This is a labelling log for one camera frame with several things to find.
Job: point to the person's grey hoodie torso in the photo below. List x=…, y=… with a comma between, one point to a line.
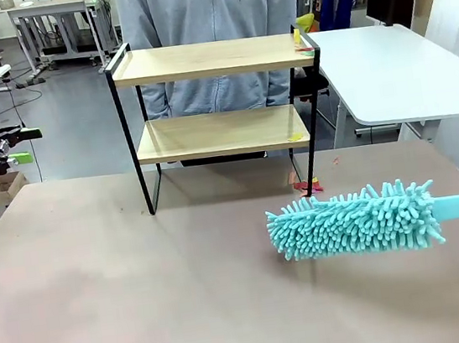
x=208, y=9

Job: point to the yellow-green background object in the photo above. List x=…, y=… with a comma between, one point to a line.
x=306, y=24

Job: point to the person's right forearm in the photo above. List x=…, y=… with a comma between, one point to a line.
x=156, y=101

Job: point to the person's right hand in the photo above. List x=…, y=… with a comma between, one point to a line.
x=172, y=162

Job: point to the two-tier wood metal shelf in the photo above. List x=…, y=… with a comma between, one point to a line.
x=206, y=60

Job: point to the person's left forearm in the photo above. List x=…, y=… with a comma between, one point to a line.
x=283, y=84

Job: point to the cardboard box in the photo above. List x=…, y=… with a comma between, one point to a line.
x=5, y=188

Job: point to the small yellow paper scrap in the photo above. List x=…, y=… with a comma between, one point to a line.
x=313, y=180

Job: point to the large white curved desk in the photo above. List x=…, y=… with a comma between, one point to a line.
x=394, y=73

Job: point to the grey-framed lab table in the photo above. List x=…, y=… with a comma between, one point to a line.
x=57, y=16

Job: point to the teal chenille duster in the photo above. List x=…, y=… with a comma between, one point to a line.
x=355, y=222

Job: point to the square red paper scrap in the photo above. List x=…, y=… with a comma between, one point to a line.
x=312, y=188

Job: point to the small red paper scrap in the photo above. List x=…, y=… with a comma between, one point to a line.
x=303, y=48

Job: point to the green paper scrap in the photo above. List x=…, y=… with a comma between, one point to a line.
x=308, y=53

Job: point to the thin orange paper scrap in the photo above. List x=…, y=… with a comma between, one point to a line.
x=335, y=160

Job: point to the black office chair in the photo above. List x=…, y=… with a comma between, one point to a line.
x=311, y=84

